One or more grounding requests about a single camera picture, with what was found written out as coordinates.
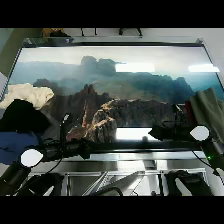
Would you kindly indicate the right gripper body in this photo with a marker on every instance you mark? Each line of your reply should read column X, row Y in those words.
column 161, row 132

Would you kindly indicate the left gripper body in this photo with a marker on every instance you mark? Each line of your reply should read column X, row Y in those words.
column 80, row 149

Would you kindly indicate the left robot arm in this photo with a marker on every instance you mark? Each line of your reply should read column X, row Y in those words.
column 13, row 173

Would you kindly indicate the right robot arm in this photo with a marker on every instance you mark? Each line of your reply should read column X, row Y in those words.
column 213, row 150

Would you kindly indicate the dark red garment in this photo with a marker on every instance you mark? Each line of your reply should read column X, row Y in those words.
column 187, row 107

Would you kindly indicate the grey-green garment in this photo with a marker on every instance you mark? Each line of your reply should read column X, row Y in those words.
column 210, row 110

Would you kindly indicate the blue garment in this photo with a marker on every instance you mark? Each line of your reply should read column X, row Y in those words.
column 15, row 145

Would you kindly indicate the black garment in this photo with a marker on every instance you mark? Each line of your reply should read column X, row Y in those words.
column 21, row 116

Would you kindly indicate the cream garment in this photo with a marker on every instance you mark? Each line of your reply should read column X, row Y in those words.
column 28, row 93

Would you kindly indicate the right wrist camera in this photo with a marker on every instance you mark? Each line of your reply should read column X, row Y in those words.
column 177, row 115

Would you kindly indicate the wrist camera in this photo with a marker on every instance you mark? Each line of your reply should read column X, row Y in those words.
column 63, row 128
column 177, row 115

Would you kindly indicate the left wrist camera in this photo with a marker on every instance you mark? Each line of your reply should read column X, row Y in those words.
column 63, row 128

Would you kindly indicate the silver frame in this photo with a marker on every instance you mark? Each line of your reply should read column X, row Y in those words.
column 133, row 166

